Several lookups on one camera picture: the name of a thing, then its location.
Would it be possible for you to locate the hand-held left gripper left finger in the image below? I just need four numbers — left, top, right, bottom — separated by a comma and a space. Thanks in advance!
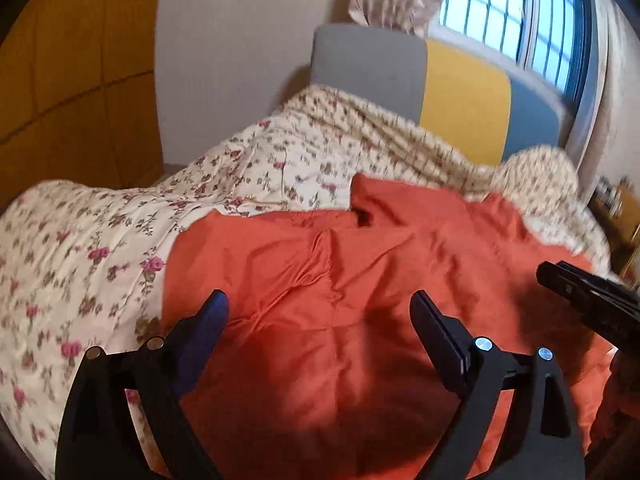
55, 289, 231, 480

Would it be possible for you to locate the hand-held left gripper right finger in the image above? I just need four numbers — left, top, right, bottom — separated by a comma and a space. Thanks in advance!
409, 290, 586, 480

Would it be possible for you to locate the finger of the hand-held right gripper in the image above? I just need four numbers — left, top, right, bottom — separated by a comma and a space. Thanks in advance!
536, 260, 640, 357

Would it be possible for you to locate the orange padded jacket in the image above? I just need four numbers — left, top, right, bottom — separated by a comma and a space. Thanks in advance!
161, 174, 640, 480

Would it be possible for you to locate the wooden nightstand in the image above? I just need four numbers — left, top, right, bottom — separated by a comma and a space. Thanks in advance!
592, 175, 640, 281

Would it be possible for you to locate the floral bed blanket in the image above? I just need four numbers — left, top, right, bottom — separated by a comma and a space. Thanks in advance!
0, 84, 615, 480

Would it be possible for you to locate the grey yellow blue headboard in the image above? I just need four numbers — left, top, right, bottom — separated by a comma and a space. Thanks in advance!
311, 24, 576, 166

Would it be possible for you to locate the wooden wardrobe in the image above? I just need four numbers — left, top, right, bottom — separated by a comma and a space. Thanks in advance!
0, 0, 167, 207

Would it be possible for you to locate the barred window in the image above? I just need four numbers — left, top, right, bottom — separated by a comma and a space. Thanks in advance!
439, 0, 601, 107

